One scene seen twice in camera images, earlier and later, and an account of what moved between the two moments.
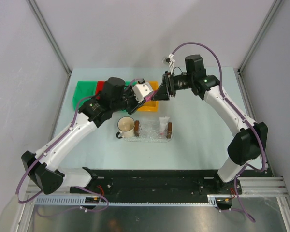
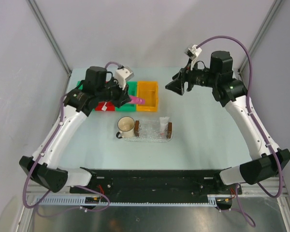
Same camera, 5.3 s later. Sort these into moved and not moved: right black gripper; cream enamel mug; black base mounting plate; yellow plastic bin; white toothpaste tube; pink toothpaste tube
Moved: pink toothpaste tube; right black gripper
Not moved: black base mounting plate; cream enamel mug; white toothpaste tube; yellow plastic bin
